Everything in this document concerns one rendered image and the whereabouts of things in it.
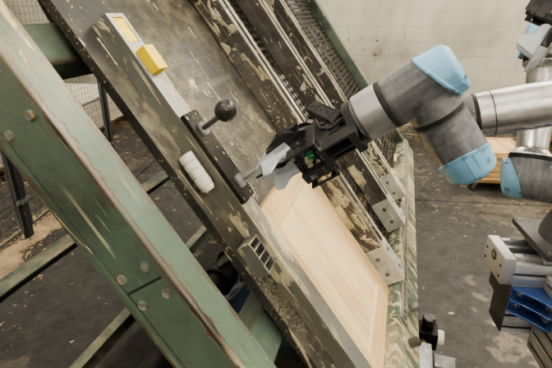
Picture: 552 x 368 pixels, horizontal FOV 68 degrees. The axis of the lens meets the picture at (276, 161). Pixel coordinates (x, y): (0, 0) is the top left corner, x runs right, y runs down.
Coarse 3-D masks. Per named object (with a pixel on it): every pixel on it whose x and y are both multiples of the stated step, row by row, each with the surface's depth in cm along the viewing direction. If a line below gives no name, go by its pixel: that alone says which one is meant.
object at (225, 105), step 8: (216, 104) 67; (224, 104) 66; (232, 104) 67; (216, 112) 66; (224, 112) 66; (232, 112) 66; (216, 120) 70; (224, 120) 67; (200, 128) 75; (208, 128) 76
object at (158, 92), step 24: (96, 24) 72; (120, 48) 73; (144, 72) 73; (144, 96) 74; (168, 96) 74; (168, 120) 75; (192, 144) 75; (216, 192) 77; (240, 216) 77; (264, 216) 81; (264, 240) 78; (288, 264) 80; (288, 288) 80; (312, 288) 83; (312, 312) 80; (336, 336) 81; (336, 360) 83; (360, 360) 84
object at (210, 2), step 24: (192, 0) 110; (216, 0) 108; (216, 24) 111; (240, 24) 113; (240, 48) 111; (240, 72) 113; (264, 72) 111; (264, 96) 114; (288, 96) 116; (288, 120) 114; (336, 192) 117; (360, 216) 118; (360, 240) 120; (384, 240) 123; (384, 264) 121
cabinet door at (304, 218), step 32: (288, 192) 99; (320, 192) 115; (288, 224) 92; (320, 224) 106; (320, 256) 97; (352, 256) 112; (320, 288) 89; (352, 288) 103; (384, 288) 119; (352, 320) 95; (384, 320) 108
